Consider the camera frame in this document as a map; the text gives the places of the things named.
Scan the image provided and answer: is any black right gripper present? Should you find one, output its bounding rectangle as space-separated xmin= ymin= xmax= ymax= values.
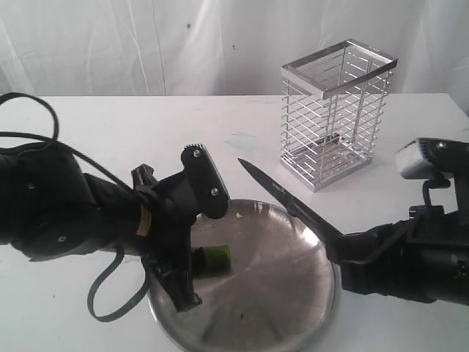
xmin=325 ymin=219 xmax=415 ymax=296

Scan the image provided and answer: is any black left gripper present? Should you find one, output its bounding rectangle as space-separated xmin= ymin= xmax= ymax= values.
xmin=131 ymin=164 xmax=204 ymax=312

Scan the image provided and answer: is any green cucumber piece with stem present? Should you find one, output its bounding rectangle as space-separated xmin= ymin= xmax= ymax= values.
xmin=191 ymin=246 xmax=231 ymax=276

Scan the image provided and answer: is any black handled knife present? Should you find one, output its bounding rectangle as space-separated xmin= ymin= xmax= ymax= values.
xmin=238 ymin=158 xmax=341 ymax=264

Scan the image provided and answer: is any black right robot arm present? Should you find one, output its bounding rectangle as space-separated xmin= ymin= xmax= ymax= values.
xmin=325 ymin=138 xmax=468 ymax=305

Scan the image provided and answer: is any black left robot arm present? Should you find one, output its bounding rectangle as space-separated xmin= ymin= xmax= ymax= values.
xmin=1 ymin=143 xmax=203 ymax=322

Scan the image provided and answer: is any round steel plate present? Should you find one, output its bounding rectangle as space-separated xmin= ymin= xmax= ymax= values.
xmin=148 ymin=199 xmax=337 ymax=351

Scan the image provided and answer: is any white backdrop curtain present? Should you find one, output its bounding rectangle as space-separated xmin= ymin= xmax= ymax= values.
xmin=1 ymin=1 xmax=468 ymax=104

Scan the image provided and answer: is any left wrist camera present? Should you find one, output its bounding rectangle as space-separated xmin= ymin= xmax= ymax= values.
xmin=181 ymin=144 xmax=229 ymax=219

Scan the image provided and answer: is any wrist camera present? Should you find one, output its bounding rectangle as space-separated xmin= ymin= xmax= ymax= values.
xmin=395 ymin=138 xmax=468 ymax=180
xmin=181 ymin=144 xmax=229 ymax=219

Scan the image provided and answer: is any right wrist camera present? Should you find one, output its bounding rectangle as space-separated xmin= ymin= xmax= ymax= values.
xmin=395 ymin=138 xmax=468 ymax=180

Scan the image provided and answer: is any chrome wire utensil basket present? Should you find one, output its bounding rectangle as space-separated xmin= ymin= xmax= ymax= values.
xmin=280 ymin=39 xmax=398 ymax=191

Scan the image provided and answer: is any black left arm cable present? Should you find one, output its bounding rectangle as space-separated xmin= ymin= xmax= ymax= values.
xmin=0 ymin=92 xmax=147 ymax=324

